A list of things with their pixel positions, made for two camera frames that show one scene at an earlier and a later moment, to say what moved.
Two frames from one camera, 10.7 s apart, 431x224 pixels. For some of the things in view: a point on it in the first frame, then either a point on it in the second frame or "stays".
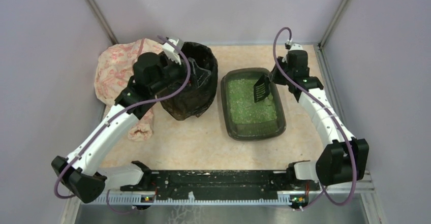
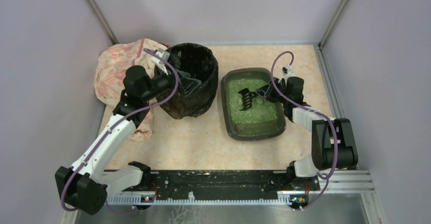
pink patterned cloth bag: (113, 70) stays
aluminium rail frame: (364, 186) stays
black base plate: (219, 181) stays
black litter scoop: (262, 89) → (246, 97)
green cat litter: (244, 110) stays
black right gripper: (276, 77) → (274, 90)
